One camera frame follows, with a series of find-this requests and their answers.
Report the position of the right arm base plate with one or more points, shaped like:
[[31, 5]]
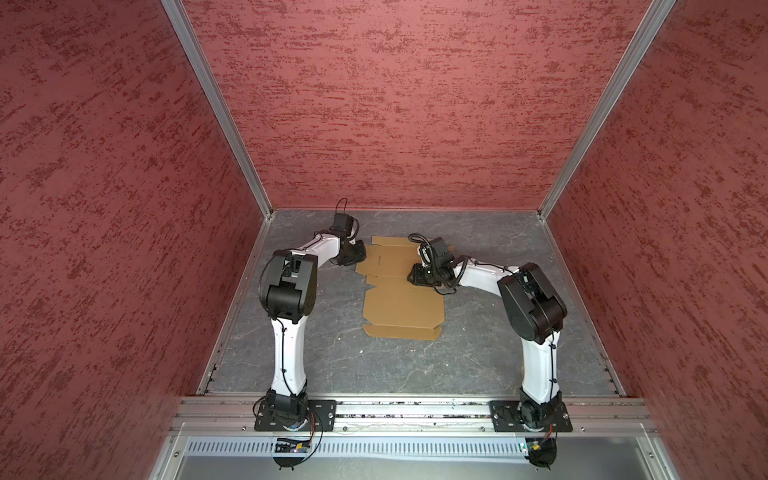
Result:
[[530, 417]]

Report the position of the small circuit board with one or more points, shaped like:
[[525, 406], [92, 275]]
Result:
[[293, 446], [536, 446]]

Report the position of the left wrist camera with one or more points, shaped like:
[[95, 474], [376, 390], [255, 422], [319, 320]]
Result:
[[343, 225]]

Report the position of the left aluminium corner post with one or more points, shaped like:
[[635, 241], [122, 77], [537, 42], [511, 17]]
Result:
[[184, 31]]

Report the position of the aluminium front rail frame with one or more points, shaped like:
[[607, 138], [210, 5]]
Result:
[[398, 427]]

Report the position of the right aluminium corner post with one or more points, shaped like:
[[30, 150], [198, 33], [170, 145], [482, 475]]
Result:
[[647, 30]]

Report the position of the brown cardboard box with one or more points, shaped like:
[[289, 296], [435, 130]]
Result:
[[393, 307]]

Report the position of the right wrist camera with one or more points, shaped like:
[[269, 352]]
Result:
[[439, 253]]

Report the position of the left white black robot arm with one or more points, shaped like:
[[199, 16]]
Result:
[[288, 291]]

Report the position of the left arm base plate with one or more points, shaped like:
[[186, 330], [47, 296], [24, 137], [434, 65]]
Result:
[[314, 415]]

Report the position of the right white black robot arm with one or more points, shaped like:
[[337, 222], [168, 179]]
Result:
[[535, 312]]

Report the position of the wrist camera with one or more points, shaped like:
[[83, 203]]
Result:
[[343, 225], [439, 253]]

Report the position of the aluminium corner post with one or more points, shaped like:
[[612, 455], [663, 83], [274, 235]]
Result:
[[184, 31], [647, 30]]

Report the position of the left small circuit board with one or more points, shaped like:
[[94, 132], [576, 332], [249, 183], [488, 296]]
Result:
[[293, 446]]

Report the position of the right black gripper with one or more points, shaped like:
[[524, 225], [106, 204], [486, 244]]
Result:
[[416, 276]]

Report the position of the right small circuit board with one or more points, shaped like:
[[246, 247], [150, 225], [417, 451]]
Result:
[[536, 446]]

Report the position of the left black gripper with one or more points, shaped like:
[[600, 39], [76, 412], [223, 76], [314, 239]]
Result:
[[361, 255]]

